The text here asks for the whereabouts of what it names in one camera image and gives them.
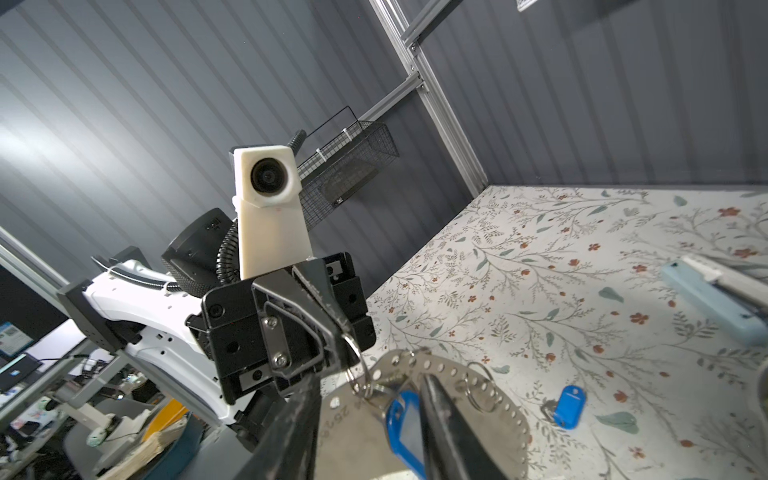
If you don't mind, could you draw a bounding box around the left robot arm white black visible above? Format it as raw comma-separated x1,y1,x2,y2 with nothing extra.
57,209,376,449

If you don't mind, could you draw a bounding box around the black wire basket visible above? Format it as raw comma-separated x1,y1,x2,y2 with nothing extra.
296,106,399,229

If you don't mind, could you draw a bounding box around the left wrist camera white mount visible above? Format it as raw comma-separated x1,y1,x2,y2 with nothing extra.
231,145,313,280

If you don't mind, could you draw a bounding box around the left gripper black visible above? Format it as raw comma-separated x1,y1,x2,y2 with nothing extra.
186,252,376,405

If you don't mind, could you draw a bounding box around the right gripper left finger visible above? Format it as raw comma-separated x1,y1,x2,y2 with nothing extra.
235,374,322,480

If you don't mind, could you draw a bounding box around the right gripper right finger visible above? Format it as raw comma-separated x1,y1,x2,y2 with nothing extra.
419,374,506,480

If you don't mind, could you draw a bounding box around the light blue stapler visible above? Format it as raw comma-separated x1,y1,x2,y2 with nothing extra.
660,254,767,347

